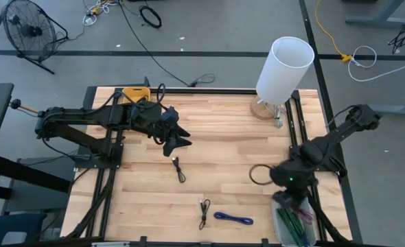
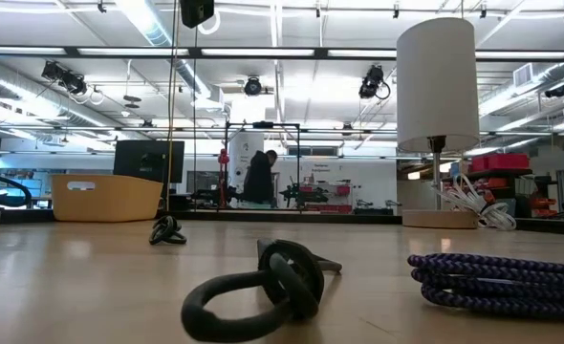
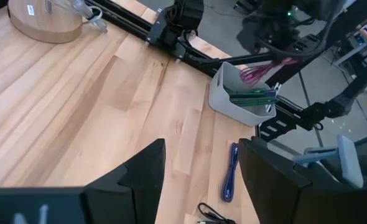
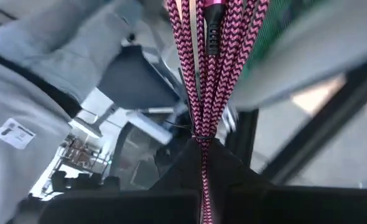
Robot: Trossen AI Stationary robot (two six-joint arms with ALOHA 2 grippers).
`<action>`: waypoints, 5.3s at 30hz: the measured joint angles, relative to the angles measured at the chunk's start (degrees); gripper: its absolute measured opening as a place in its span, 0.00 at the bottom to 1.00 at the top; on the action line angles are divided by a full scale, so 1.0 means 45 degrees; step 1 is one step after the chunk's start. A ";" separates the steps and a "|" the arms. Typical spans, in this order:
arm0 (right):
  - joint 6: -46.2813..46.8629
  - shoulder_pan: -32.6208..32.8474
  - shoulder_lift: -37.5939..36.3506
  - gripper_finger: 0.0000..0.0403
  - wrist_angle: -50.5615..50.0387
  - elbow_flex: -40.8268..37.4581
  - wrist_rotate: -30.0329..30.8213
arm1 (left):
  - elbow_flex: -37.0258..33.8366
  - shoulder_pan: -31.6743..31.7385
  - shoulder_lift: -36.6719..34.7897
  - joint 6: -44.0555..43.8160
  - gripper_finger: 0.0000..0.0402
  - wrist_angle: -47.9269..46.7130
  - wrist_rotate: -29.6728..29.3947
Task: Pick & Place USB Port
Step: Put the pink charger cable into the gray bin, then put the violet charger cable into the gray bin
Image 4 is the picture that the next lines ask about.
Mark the white label sticker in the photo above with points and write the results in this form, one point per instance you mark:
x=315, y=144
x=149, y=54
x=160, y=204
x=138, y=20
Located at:
x=14, y=133

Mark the dark grey furniture base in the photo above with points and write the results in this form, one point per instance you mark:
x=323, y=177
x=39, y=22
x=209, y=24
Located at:
x=133, y=77

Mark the black aluminium table frame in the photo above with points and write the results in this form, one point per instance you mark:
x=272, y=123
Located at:
x=326, y=128

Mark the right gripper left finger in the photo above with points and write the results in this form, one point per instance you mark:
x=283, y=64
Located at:
x=171, y=205

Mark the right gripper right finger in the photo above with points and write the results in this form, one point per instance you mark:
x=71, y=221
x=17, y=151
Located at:
x=249, y=205

